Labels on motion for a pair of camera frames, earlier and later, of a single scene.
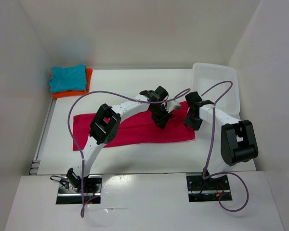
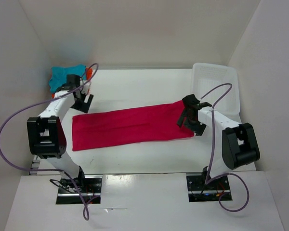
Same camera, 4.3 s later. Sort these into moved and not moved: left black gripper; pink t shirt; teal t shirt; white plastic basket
Moved: left black gripper
Not moved: pink t shirt; teal t shirt; white plastic basket
